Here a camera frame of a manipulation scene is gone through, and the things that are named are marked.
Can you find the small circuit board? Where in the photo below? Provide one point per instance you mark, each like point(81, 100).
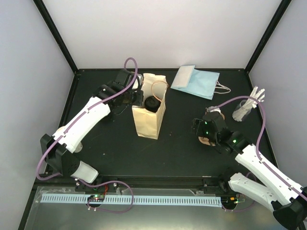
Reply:
point(96, 198)
point(233, 199)

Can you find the brown paper bag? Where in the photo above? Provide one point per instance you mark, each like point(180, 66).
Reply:
point(147, 123)

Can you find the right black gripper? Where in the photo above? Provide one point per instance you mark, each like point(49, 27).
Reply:
point(197, 125)

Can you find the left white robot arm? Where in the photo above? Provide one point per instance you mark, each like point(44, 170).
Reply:
point(60, 148)

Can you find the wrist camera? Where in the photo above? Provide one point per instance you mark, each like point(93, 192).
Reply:
point(138, 82)
point(212, 109)

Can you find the right black frame post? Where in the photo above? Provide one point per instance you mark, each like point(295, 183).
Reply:
point(284, 4)

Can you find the light blue cable duct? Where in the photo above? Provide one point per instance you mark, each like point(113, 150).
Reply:
point(149, 200)

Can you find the left black frame post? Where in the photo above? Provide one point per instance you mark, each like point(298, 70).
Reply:
point(56, 35)

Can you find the paper cup stack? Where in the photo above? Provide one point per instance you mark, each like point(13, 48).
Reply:
point(72, 148)

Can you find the left small circuit board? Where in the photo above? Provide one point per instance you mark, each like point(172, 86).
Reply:
point(96, 198)

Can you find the black frame post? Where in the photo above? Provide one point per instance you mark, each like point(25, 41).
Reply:
point(56, 35)
point(284, 4)

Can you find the right small circuit board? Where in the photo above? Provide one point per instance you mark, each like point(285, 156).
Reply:
point(233, 199)

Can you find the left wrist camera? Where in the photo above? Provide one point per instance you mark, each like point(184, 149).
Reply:
point(138, 82)

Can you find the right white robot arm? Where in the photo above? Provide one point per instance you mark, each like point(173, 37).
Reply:
point(283, 197)

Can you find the black mounting rail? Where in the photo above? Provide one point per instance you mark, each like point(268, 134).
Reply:
point(210, 185)

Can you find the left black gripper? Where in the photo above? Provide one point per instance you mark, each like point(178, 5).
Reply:
point(138, 101)

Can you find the blue paper bag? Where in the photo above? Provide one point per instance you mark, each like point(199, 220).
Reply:
point(200, 83)

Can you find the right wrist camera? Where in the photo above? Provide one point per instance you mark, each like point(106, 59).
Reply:
point(212, 109)

